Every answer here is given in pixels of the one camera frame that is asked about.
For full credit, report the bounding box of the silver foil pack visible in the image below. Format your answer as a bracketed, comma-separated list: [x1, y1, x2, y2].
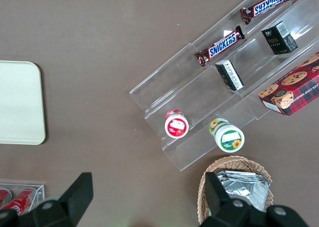
[215, 170, 271, 213]

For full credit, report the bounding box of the clear acrylic stepped display stand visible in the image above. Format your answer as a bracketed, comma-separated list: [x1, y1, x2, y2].
[129, 0, 319, 173]

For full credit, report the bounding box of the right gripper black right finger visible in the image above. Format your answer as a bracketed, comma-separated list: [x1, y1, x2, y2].
[199, 171, 265, 227]

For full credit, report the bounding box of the cream rectangular plastic tray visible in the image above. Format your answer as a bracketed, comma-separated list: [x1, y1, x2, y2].
[0, 60, 46, 146]

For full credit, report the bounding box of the light wicker basket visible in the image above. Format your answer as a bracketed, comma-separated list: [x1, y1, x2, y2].
[197, 155, 275, 226]

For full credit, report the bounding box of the red lid snack cup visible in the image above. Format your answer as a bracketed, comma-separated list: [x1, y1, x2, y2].
[164, 109, 190, 139]

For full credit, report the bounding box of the green lid snack cup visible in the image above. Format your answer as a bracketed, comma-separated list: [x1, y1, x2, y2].
[208, 118, 245, 154]

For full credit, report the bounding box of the clear acrylic bottle rack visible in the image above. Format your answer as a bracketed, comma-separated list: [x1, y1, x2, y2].
[0, 179, 46, 217]

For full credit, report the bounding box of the red tartan cookie box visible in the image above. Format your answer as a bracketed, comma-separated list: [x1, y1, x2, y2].
[258, 51, 319, 117]

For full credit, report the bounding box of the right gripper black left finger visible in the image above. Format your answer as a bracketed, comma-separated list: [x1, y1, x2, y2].
[32, 172, 94, 227]

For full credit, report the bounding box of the small black carton box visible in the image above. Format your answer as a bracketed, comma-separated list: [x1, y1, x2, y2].
[261, 20, 299, 56]
[215, 59, 245, 92]

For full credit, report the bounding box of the Snickers chocolate bar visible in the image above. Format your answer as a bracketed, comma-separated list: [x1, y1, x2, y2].
[240, 0, 298, 25]
[194, 25, 246, 67]

